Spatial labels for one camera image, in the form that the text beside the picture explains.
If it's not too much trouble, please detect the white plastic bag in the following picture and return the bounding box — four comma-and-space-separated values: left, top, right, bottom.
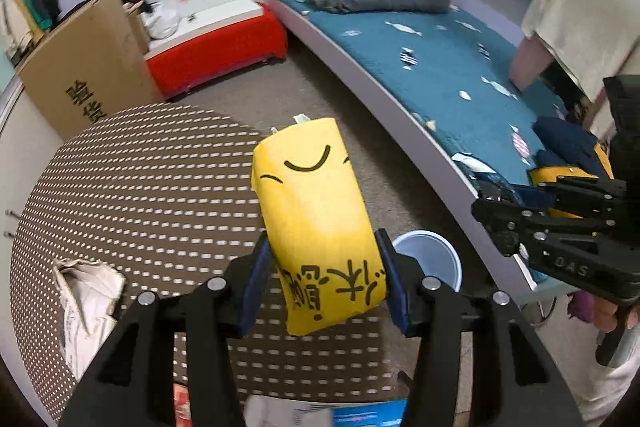
141, 3, 180, 40

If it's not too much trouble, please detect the white paper bag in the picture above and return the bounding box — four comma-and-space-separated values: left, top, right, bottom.
52, 259, 126, 381

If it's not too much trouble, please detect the light blue plastic basin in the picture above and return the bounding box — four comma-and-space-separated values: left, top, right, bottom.
393, 230, 463, 291

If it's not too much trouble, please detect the person's right hand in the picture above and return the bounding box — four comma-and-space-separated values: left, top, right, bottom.
593, 297, 639, 333

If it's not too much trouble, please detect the pink hanging garment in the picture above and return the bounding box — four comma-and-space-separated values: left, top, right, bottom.
509, 32, 555, 92

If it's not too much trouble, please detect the red covered bench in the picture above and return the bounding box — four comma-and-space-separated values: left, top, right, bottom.
145, 0, 288, 98

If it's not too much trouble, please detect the red paper bag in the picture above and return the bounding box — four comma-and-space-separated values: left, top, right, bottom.
174, 384, 192, 427

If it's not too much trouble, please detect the yellow paper bag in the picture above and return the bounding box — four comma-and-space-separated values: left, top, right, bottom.
250, 114, 387, 336

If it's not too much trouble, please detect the large cardboard box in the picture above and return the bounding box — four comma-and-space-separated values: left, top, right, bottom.
17, 0, 163, 140

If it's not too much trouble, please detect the white bed frame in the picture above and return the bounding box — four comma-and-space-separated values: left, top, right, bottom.
266, 0, 574, 305

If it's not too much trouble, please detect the teal bed mattress cover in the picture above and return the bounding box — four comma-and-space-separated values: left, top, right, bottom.
279, 0, 562, 184

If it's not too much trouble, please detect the beige hanging shirt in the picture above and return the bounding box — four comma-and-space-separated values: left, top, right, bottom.
522, 0, 639, 100

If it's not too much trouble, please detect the yellow navy jacket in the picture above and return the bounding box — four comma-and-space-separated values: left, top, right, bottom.
527, 116, 614, 186

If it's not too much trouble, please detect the brown polka dot tablecloth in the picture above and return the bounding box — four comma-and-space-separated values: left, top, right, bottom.
10, 104, 397, 418

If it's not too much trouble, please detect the blue white carton box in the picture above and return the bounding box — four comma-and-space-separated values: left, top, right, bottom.
244, 395, 406, 427

